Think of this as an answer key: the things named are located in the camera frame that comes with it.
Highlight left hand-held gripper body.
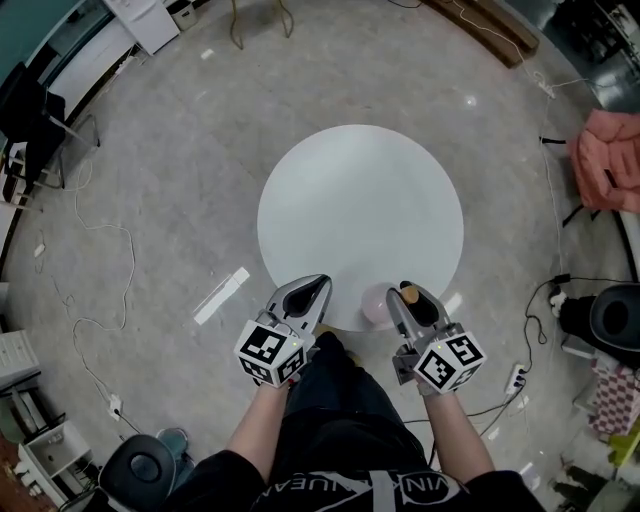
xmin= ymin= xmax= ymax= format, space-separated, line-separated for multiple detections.
xmin=233 ymin=305 xmax=319 ymax=390

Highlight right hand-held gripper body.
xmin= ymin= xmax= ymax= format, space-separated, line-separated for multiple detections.
xmin=391 ymin=319 xmax=489 ymax=395

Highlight person's left forearm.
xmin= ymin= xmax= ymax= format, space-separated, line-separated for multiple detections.
xmin=224 ymin=382 xmax=294 ymax=501

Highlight person's right forearm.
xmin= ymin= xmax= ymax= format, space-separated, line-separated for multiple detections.
xmin=422 ymin=389 xmax=497 ymax=487

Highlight round white table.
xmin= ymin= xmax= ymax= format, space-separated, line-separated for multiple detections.
xmin=256 ymin=123 xmax=466 ymax=334

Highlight white flat floor strip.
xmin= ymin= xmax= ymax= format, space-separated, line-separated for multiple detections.
xmin=192 ymin=266 xmax=252 ymax=327

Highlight person's black trousers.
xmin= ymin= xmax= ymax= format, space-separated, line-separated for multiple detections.
xmin=271 ymin=331 xmax=432 ymax=477

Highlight person's black printed shirt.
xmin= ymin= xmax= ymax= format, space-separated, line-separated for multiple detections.
xmin=171 ymin=448 xmax=547 ymax=512

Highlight red white checkered cloth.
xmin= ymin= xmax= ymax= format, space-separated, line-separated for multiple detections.
xmin=586 ymin=363 xmax=640 ymax=442

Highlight black oval pod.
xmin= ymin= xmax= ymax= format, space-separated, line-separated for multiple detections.
xmin=558 ymin=283 xmax=640 ymax=352
xmin=98 ymin=433 xmax=178 ymax=512

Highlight pink jacket on chair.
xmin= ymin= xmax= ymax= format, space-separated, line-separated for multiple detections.
xmin=538 ymin=108 xmax=640 ymax=230

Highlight white open shelf unit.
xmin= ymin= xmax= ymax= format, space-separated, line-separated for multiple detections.
xmin=16 ymin=418 xmax=95 ymax=507

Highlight white drawer cabinet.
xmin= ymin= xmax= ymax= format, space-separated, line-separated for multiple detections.
xmin=0 ymin=328 xmax=42 ymax=390

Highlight brown wooden step platform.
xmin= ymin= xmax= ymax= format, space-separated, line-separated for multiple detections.
xmin=428 ymin=0 xmax=542 ymax=70

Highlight small white waste bin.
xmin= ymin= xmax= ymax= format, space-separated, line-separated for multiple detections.
xmin=166 ymin=0 xmax=198 ymax=32

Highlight white low window ledge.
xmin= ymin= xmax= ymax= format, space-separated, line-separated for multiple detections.
xmin=45 ymin=18 xmax=137 ymax=120

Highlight white water dispenser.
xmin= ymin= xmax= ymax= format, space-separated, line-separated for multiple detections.
xmin=102 ymin=0 xmax=182 ymax=56

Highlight black office chair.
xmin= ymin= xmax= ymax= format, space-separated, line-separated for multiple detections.
xmin=0 ymin=61 xmax=102 ymax=192

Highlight frosted glass window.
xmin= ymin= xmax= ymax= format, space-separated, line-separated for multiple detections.
xmin=0 ymin=0 xmax=117 ymax=72

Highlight black floor cable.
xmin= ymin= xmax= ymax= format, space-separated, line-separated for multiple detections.
xmin=523 ymin=272 xmax=622 ymax=347

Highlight long white floor cable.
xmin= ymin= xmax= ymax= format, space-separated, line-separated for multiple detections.
xmin=33 ymin=158 xmax=140 ymax=401

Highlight white extension cable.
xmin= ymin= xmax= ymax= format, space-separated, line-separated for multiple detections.
xmin=458 ymin=3 xmax=604 ymax=101

